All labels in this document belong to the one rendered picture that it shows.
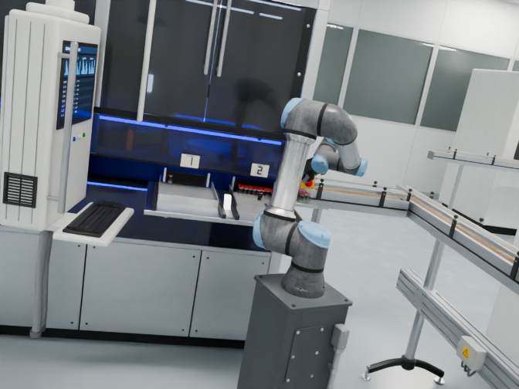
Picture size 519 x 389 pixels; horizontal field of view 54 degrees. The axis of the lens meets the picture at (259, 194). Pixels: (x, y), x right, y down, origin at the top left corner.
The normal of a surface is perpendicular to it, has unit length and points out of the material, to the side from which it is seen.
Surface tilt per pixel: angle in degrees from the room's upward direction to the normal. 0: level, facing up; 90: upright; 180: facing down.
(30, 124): 90
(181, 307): 90
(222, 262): 90
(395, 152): 90
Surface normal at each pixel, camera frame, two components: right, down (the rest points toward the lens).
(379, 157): 0.17, 0.27
